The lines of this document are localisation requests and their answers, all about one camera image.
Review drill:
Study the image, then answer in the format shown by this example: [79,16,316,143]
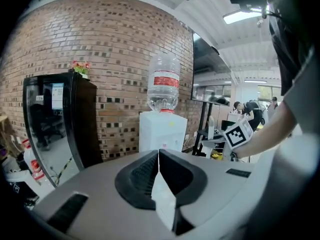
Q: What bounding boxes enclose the clear water jug red cap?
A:
[31,158,46,185]
[22,138,37,172]

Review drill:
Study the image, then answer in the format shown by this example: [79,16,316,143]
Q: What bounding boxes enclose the white water dispenser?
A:
[138,110,188,153]

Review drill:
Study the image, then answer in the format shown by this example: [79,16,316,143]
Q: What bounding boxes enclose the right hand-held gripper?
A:
[201,118,255,162]

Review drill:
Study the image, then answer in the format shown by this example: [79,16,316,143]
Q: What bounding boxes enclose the person's grey t-shirt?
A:
[281,46,320,140]

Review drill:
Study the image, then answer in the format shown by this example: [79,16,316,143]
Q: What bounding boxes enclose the clear water bottle red label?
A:
[146,51,181,114]

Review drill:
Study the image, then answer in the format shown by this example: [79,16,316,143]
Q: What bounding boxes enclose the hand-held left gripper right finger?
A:
[159,148,255,240]

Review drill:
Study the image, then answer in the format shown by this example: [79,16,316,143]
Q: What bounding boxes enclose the person's right forearm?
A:
[238,100,298,160]

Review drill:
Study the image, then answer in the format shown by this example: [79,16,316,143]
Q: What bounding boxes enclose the black chest harness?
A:
[268,7,315,96]

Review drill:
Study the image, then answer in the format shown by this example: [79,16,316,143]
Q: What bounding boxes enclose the yellow black cable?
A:
[49,156,74,185]

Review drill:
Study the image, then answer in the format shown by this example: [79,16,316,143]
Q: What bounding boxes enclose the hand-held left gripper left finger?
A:
[33,148,174,240]

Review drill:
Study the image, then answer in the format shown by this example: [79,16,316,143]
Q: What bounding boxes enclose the black television stand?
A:
[191,101,216,157]

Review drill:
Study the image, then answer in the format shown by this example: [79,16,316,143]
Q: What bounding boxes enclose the black glass-door cabinet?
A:
[22,71,104,189]

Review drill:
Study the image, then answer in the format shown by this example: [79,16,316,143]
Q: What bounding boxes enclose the potted red flowers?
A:
[69,60,91,79]

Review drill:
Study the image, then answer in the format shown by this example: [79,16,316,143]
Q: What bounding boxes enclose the large black television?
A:
[191,31,232,107]

